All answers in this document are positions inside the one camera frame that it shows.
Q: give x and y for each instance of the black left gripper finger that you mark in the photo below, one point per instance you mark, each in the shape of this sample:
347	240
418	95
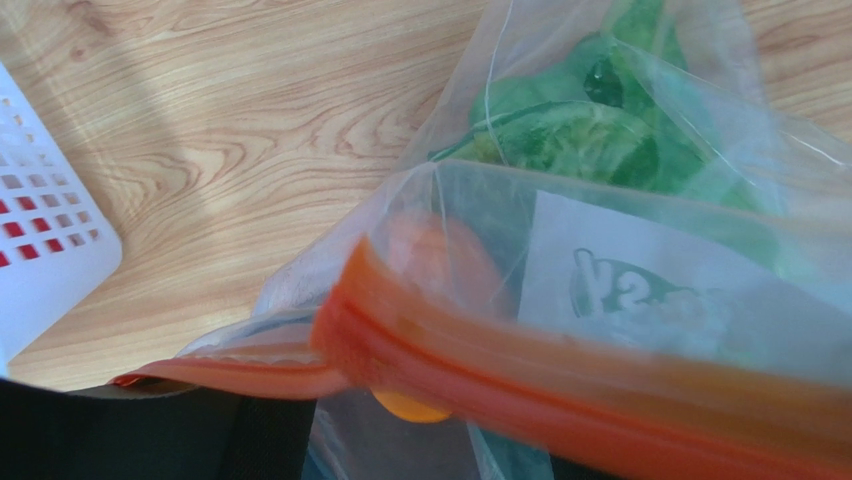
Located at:
155	430

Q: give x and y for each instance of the fake orange fruit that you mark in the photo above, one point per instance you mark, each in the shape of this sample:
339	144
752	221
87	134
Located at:
437	315

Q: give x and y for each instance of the clear orange zip top bag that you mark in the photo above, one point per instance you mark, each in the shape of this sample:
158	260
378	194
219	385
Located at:
705	344

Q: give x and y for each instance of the fake green lettuce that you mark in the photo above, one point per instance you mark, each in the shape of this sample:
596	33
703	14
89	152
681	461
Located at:
603	93

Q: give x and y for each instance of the white plastic basket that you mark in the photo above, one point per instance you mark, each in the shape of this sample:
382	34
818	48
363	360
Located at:
57	246

